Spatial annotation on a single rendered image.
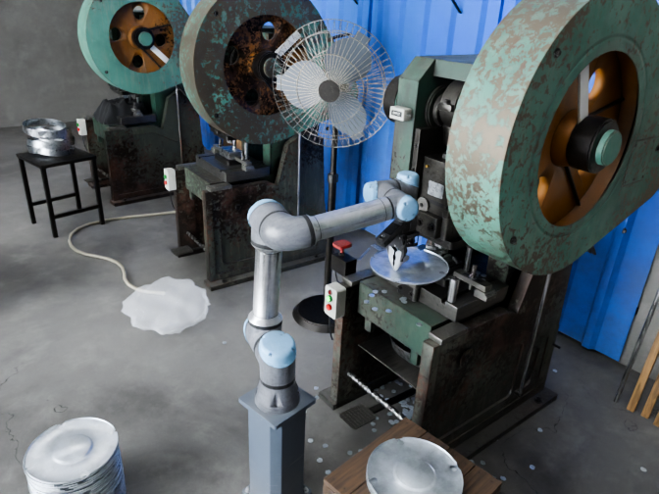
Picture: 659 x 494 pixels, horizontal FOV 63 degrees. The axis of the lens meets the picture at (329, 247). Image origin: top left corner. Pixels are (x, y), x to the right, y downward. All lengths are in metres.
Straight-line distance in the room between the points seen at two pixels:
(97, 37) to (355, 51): 2.37
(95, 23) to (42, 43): 3.61
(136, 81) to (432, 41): 2.26
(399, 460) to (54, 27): 7.08
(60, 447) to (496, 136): 1.70
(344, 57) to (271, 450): 1.66
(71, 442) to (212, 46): 1.83
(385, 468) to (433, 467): 0.15
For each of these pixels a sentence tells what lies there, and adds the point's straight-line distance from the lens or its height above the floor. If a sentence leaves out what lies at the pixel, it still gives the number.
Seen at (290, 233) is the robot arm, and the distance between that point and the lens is 1.53.
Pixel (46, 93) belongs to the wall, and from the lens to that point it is 8.04.
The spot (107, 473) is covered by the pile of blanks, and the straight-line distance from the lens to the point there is 2.08.
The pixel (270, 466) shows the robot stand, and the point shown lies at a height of 0.24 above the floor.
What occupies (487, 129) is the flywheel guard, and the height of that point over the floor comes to 1.40.
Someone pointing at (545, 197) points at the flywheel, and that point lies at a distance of 1.76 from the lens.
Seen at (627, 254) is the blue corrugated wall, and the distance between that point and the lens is 3.01.
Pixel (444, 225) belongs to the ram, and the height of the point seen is 0.95.
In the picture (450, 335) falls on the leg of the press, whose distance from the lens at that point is 1.90.
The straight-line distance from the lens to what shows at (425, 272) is 1.97.
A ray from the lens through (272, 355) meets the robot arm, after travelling 1.69.
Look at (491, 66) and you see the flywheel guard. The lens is 1.45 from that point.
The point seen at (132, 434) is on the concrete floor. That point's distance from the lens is 2.48.
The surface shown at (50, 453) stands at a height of 0.24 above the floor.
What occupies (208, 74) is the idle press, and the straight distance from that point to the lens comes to 2.82.
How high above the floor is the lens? 1.67
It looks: 25 degrees down
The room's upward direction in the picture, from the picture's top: 3 degrees clockwise
